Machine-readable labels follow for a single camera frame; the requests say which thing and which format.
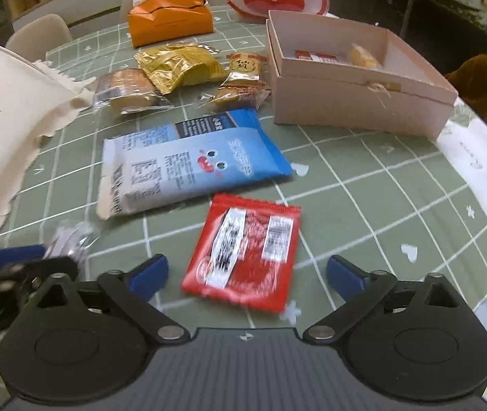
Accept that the red snack packet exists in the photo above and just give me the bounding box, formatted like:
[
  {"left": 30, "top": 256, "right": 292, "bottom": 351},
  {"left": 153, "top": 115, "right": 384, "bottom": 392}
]
[{"left": 181, "top": 193, "right": 301, "bottom": 314}]

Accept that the blue wafer snack pack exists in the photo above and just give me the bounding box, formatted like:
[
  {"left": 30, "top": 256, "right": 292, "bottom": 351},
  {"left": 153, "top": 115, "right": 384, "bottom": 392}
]
[{"left": 97, "top": 109, "right": 293, "bottom": 220}]

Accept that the round rice cracker packet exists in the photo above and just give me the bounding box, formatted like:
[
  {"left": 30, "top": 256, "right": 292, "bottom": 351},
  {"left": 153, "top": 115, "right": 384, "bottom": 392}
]
[{"left": 92, "top": 68, "right": 173, "bottom": 115}]

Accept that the small brown snack packet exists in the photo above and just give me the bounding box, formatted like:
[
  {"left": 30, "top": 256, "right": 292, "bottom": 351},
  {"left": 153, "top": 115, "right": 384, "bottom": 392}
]
[{"left": 198, "top": 85, "right": 271, "bottom": 112}]

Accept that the gold foil snack packet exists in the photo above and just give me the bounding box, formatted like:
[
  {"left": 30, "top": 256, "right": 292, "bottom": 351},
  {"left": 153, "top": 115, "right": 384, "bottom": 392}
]
[{"left": 134, "top": 43, "right": 228, "bottom": 96}]

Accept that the yellow senbei cracker packet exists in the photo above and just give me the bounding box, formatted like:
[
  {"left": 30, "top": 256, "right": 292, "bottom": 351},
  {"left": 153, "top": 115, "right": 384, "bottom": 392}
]
[{"left": 222, "top": 52, "right": 267, "bottom": 87}]

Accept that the clear wrapped small snack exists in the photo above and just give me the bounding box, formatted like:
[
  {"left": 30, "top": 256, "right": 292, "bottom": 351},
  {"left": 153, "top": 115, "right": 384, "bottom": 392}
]
[{"left": 44, "top": 220, "right": 100, "bottom": 267}]

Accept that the green grid tablecloth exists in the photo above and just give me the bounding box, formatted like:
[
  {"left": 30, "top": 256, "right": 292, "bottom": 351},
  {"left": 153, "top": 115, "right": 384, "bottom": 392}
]
[{"left": 0, "top": 5, "right": 487, "bottom": 411}]

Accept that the large cream snack bag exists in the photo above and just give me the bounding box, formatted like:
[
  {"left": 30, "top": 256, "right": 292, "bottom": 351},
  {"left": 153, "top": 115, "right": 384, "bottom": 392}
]
[{"left": 0, "top": 47, "right": 97, "bottom": 228}]

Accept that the pink cardboard box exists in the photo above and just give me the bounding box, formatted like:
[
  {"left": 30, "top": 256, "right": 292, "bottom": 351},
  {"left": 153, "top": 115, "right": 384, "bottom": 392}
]
[{"left": 266, "top": 10, "right": 458, "bottom": 140}]

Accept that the orange tissue box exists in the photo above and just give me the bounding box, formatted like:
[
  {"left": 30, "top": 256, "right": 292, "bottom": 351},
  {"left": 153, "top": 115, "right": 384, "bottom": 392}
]
[{"left": 127, "top": 0, "right": 214, "bottom": 48}]

